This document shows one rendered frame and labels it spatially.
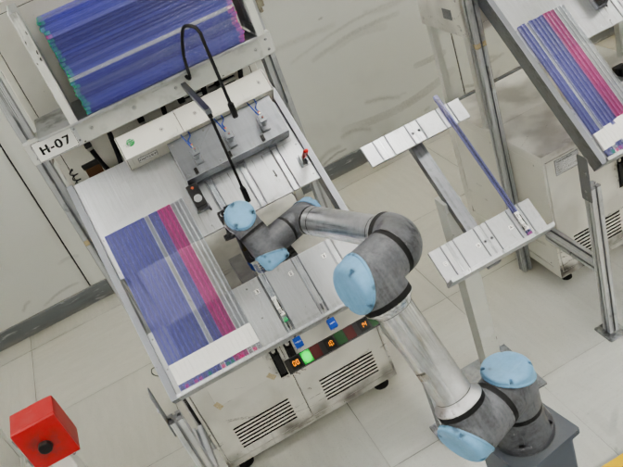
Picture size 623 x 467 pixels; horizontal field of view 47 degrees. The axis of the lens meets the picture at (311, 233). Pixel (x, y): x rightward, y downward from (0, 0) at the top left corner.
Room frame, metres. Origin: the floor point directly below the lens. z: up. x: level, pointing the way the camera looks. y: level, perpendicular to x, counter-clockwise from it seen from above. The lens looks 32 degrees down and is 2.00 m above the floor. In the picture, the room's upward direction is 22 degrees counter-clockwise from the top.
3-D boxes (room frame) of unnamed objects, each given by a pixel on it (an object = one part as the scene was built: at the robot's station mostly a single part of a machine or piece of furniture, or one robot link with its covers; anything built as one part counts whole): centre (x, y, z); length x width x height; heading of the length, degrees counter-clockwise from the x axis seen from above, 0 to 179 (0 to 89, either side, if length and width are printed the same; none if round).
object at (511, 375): (1.14, -0.29, 0.72); 0.13 x 0.12 x 0.14; 122
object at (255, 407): (2.21, 0.30, 0.31); 0.70 x 0.65 x 0.62; 101
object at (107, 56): (2.11, 0.22, 1.52); 0.51 x 0.13 x 0.27; 101
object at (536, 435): (1.14, -0.29, 0.60); 0.15 x 0.15 x 0.10
